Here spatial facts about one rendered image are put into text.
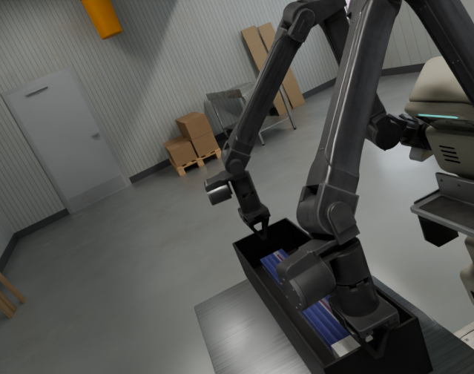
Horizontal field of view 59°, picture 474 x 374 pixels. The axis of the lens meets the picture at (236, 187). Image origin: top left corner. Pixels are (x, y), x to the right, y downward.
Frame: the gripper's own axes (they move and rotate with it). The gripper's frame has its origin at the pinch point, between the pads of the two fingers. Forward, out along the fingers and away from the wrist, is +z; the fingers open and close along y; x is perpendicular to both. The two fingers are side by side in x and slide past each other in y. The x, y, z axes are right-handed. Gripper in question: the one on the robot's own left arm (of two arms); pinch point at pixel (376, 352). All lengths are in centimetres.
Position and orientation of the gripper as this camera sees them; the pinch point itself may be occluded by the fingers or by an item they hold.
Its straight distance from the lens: 74.3
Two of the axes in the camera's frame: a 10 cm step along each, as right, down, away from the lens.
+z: 3.6, 8.9, 2.8
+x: 9.0, -4.1, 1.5
